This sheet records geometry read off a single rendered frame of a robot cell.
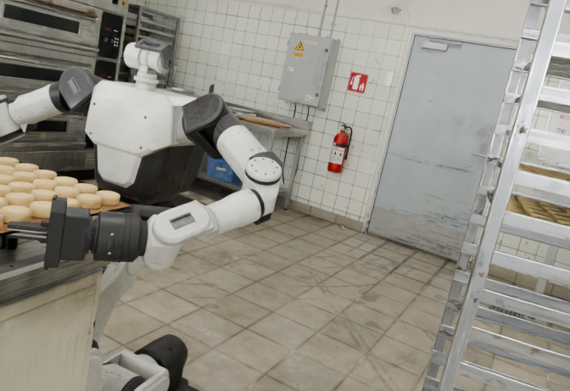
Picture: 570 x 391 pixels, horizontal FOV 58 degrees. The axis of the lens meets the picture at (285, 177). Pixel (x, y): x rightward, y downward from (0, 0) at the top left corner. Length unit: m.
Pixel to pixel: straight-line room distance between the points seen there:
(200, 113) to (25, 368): 0.66
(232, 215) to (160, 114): 0.40
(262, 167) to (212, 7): 5.32
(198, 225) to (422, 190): 4.33
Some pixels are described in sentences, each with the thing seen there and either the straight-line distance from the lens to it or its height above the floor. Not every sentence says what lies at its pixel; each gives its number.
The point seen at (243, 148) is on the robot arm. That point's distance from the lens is 1.17.
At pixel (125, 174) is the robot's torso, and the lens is 1.38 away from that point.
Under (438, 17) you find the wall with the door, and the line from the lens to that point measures 5.22.
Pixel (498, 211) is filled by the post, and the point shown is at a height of 1.16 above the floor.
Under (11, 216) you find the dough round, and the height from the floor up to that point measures 1.01.
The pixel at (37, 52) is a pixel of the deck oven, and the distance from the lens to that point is 4.80.
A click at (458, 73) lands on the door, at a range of 5.13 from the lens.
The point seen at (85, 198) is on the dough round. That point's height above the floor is 1.02.
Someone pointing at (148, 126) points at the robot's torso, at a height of 1.15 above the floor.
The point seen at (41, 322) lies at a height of 0.77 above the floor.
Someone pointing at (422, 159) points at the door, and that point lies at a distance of 5.15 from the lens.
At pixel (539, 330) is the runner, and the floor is 0.78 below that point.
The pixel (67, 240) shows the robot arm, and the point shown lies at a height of 0.99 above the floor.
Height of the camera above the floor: 1.32
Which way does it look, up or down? 10 degrees down
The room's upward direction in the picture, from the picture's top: 12 degrees clockwise
